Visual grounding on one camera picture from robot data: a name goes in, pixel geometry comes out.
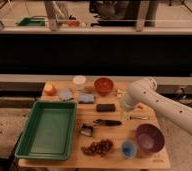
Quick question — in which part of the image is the black eraser block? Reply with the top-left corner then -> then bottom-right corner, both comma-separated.
96,104 -> 116,112

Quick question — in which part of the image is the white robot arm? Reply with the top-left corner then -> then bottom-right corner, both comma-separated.
121,77 -> 192,135

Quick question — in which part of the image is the small blue cup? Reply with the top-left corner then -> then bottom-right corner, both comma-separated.
121,140 -> 137,159

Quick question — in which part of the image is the white plastic cup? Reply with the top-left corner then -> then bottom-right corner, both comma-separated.
73,75 -> 86,90

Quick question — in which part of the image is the wooden clothespin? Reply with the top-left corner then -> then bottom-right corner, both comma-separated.
116,89 -> 125,98

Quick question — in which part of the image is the wooden board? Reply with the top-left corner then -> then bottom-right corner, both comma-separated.
17,80 -> 172,170

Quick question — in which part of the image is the purple bowl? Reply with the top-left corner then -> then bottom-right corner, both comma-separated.
135,124 -> 165,153

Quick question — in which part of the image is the red bowl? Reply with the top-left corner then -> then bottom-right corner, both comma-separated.
94,77 -> 114,96

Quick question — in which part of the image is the bunch of dark grapes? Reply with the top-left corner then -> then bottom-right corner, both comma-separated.
81,139 -> 113,157

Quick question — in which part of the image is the black binder clip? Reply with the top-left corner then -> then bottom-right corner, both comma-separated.
80,124 -> 94,137

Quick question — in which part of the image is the blue sponge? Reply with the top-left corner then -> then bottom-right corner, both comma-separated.
78,94 -> 95,104

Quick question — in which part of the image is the grey blue cloth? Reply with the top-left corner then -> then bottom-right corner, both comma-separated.
58,88 -> 73,101

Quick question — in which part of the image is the green plastic tray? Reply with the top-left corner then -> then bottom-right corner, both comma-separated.
15,101 -> 77,161

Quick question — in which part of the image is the orange round fruit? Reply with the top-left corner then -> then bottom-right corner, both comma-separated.
44,83 -> 56,96

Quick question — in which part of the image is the background green tray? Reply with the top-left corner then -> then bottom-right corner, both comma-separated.
17,17 -> 45,26

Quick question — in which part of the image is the black handled peeler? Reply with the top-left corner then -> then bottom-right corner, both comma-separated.
93,119 -> 122,127

